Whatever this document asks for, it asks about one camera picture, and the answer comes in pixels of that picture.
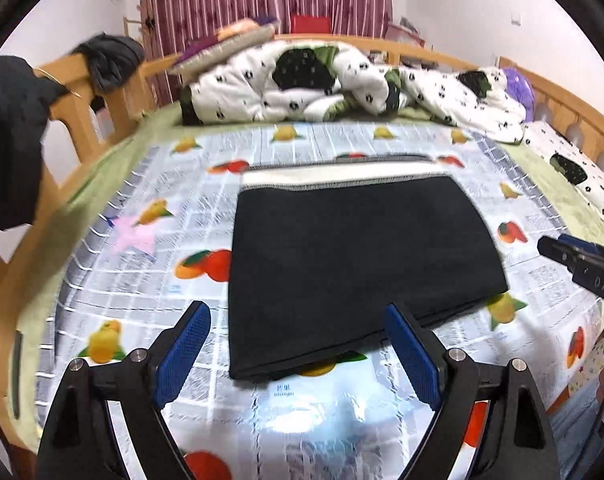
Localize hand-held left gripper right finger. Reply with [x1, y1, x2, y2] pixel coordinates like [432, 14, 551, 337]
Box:
[383, 301, 562, 480]

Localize grey striped pillow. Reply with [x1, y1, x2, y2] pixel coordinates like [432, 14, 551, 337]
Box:
[169, 25, 276, 77]

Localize black garment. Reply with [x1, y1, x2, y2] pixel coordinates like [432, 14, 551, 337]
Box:
[0, 55, 70, 233]

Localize dark grey cloth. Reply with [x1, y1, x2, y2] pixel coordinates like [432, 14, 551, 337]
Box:
[72, 34, 146, 94]

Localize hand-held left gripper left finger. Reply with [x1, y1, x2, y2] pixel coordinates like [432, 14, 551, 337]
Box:
[36, 301, 213, 480]

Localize purple plush toy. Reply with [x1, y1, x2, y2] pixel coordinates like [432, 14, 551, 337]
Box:
[499, 66, 536, 123]

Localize white quilt with black print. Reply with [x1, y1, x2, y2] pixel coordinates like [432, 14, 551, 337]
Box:
[179, 40, 527, 143]

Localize wooden bed frame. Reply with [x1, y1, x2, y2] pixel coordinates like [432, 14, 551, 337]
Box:
[0, 34, 604, 451]

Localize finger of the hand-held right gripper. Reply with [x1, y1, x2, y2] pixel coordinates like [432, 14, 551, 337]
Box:
[558, 233, 604, 262]
[538, 236, 602, 281]

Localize red box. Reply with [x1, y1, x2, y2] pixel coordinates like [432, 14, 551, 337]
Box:
[290, 15, 331, 36]

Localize white pillow with black print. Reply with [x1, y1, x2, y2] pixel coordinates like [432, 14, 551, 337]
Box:
[522, 120, 604, 218]

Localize orange and purple pillow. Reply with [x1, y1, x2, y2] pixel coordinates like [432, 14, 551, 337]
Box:
[182, 16, 279, 58]

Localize wooden clothes rack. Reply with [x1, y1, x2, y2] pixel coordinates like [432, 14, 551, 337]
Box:
[123, 0, 157, 106]

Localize white star print cloth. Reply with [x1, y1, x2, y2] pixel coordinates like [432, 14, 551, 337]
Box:
[566, 355, 604, 407]

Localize black pants with white waistband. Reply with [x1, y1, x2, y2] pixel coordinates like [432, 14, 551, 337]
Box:
[228, 154, 511, 382]

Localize fruit print bed mat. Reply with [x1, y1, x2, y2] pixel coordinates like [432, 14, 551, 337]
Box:
[34, 122, 604, 480]

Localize person's jeans leg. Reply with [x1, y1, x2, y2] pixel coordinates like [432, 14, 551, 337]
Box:
[549, 375, 604, 480]

